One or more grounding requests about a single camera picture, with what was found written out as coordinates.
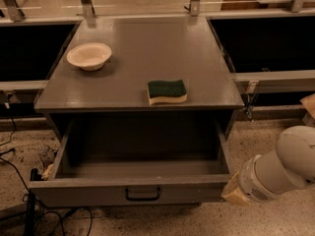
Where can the black top drawer handle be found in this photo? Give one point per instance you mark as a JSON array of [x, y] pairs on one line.
[[142, 194]]

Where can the black tripod pole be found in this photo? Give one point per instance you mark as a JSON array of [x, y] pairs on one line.
[[30, 214]]

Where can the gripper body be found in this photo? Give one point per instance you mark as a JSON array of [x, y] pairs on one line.
[[252, 183]]

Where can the green yellow sponge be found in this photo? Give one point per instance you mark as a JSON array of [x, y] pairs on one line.
[[166, 92]]

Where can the grey drawer cabinet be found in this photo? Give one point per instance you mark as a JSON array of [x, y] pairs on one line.
[[143, 50]]

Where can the right metal rail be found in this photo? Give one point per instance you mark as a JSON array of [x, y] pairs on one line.
[[272, 82]]

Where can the left metal post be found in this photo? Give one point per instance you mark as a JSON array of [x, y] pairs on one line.
[[15, 12]]

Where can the cream white bowl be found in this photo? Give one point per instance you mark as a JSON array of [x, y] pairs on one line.
[[89, 56]]

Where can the clutter tray with bottles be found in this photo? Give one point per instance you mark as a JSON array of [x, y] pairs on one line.
[[47, 156]]

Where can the grey top drawer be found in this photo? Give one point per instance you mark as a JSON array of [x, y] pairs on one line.
[[120, 160]]

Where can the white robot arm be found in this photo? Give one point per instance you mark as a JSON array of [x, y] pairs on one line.
[[264, 178]]

